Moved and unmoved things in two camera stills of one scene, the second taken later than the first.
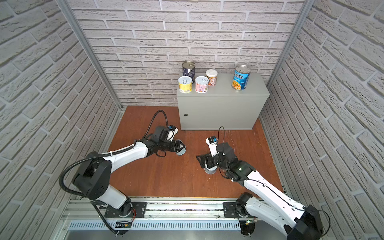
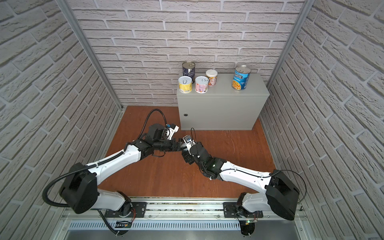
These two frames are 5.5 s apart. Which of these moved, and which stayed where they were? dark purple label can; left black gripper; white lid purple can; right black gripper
Moved: right black gripper
Stayed: dark purple label can; white lid purple can; left black gripper
